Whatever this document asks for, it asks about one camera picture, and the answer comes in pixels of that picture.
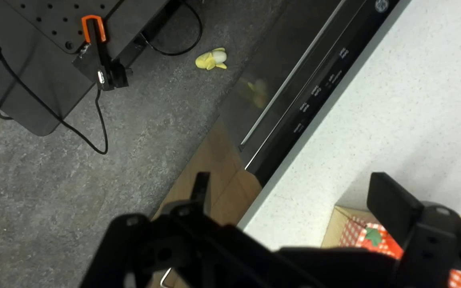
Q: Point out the yellow toy banana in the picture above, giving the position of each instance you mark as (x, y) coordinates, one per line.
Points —
(212, 59)

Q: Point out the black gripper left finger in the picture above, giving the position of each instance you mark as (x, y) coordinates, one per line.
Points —
(200, 192)

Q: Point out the black breadboard table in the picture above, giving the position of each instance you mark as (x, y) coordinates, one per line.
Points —
(32, 68)

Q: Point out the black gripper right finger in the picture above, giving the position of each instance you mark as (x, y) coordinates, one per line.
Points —
(396, 209)

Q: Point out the checkered lined basket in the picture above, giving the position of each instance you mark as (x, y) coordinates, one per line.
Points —
(364, 233)

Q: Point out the orange black clamp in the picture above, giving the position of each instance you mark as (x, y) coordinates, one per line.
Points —
(103, 65)

